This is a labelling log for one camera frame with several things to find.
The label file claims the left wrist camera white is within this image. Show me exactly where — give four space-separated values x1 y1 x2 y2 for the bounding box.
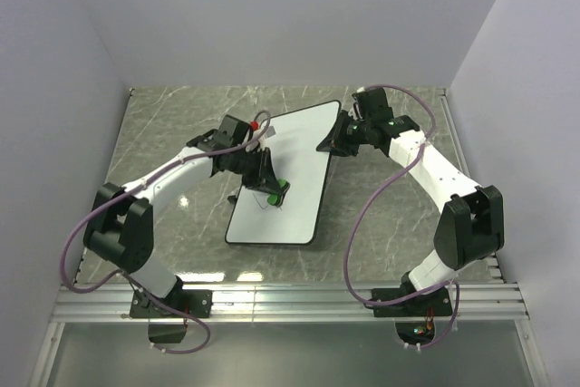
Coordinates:
247 121 276 150

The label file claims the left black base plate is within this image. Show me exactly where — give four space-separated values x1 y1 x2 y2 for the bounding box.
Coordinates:
129 289 213 319

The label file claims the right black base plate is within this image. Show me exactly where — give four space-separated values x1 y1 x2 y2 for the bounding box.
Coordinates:
364 287 453 318

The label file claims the green whiteboard eraser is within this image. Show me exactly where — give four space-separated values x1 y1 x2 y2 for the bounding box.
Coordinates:
267 179 290 207

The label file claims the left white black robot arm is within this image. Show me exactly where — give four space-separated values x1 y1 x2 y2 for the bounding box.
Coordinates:
83 115 290 316

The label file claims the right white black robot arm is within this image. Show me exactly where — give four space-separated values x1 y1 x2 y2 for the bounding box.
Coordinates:
317 85 505 314

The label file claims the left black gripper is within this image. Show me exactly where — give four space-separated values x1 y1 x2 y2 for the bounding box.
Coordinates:
230 148 283 198

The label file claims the white whiteboard black frame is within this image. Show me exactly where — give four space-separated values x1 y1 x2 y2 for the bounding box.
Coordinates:
225 101 341 246

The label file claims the aluminium front rail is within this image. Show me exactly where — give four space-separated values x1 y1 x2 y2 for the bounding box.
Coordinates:
51 283 528 324

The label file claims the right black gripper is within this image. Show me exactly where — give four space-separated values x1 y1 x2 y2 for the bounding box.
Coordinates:
316 111 371 159

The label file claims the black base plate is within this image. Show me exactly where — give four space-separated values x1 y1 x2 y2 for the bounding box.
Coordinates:
129 289 213 319
364 287 453 318

